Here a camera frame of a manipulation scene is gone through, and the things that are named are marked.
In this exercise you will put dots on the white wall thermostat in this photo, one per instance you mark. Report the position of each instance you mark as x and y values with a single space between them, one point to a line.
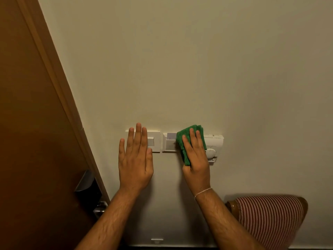
216 140

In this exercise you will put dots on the person's right middle finger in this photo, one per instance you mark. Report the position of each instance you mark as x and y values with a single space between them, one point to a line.
193 140

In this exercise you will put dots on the brown wooden door frame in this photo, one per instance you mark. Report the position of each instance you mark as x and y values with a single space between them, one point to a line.
65 93

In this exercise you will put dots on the person's left little finger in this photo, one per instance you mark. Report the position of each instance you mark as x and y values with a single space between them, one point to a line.
121 150

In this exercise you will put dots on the person's left hand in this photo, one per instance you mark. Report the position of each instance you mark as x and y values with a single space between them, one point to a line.
135 169

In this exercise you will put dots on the person's left thumb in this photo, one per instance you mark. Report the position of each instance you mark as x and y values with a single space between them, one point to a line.
149 160

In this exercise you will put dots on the person's left middle finger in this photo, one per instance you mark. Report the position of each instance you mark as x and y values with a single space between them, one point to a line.
137 137

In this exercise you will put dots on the small white wall socket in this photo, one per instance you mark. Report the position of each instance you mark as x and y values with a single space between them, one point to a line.
157 241

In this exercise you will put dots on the striped upholstered wooden chair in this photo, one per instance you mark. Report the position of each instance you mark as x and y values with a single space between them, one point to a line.
270 218

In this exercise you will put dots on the black electronic door lock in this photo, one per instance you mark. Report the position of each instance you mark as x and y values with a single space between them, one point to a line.
87 190

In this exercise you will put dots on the green microfiber cloth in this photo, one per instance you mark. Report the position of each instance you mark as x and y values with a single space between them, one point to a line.
183 134

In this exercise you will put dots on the person's right forearm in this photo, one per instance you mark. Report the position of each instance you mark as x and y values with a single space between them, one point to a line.
223 223

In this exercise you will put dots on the person's right hand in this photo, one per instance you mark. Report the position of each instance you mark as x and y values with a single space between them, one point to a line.
197 169

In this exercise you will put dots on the brown wooden door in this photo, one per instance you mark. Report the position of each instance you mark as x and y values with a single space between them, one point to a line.
31 140

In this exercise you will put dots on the person's left forearm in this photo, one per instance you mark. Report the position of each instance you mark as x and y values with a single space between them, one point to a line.
109 223

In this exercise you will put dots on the white key card switch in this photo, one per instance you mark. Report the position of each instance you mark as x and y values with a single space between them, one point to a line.
169 143

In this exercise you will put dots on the white light switch plate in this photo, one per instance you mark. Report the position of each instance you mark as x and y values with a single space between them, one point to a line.
154 136

